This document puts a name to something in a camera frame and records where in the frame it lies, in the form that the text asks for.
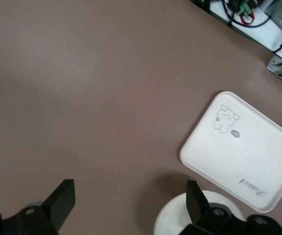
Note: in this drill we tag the round cream plate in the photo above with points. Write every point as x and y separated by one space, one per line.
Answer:
175 215

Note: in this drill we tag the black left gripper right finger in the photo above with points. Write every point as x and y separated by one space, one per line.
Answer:
197 203

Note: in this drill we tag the cream rabbit print tray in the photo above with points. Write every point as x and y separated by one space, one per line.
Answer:
241 151

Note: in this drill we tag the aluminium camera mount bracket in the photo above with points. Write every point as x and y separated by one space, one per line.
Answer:
281 67

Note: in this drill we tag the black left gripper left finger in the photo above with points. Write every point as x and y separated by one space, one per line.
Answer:
57 205

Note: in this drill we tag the grey power supply box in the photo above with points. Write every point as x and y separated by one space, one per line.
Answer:
281 14

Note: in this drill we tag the green terminal connector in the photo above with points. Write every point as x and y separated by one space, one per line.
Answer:
245 8

